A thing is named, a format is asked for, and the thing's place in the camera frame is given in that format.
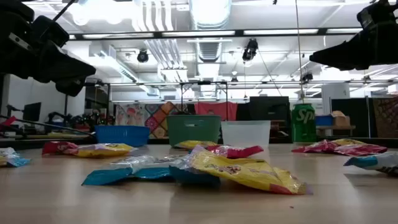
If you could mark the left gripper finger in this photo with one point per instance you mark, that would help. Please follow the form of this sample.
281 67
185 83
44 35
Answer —
68 70
71 87

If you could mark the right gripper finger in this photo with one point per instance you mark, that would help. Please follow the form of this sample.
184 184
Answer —
345 54

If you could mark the yellow candy packet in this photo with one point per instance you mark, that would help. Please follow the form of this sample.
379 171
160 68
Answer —
102 150
194 144
245 172
348 142

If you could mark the blue white Hershey's bar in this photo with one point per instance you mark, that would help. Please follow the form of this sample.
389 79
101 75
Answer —
152 172
379 162
105 175
14 160

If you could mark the black computer monitor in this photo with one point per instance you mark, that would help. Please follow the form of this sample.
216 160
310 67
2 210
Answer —
32 112

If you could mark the red clamp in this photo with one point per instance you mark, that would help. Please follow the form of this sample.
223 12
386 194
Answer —
7 122

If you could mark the cardboard box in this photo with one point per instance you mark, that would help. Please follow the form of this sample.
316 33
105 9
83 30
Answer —
341 119

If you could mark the blue plastic basket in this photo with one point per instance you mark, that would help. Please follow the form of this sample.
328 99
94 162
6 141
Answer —
121 135

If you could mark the blue storage bin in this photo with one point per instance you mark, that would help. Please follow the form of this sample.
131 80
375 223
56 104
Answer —
324 120

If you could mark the green Sprite can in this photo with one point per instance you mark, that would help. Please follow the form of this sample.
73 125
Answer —
303 124

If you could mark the colourful patchwork quilt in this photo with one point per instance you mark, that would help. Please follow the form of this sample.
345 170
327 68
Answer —
155 115

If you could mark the black cabinet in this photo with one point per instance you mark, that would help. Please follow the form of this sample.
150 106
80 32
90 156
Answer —
269 109

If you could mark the black hanging spotlight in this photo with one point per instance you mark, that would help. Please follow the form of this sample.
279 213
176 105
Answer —
250 49

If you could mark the clear plastic container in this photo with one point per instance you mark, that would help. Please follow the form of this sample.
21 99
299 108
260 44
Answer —
245 133

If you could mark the teal plastic basket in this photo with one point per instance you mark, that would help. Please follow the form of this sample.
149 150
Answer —
192 132

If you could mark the black metal rack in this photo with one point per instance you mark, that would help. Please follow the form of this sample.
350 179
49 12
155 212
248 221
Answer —
202 82

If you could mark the overhead light bar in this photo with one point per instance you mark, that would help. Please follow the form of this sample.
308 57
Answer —
199 33

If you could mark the red hanging cloth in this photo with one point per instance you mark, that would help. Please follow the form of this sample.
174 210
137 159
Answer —
217 109

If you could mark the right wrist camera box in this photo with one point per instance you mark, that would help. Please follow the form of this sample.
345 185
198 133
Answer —
373 15

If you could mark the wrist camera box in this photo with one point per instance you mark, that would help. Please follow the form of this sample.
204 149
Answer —
51 31
373 15

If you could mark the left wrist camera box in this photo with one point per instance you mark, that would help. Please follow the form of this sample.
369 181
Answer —
51 31

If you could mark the black dome ceiling camera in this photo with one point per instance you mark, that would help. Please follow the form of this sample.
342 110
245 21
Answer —
142 57

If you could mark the silver ventilation duct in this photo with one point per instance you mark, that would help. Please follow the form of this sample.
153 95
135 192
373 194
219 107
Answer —
210 12

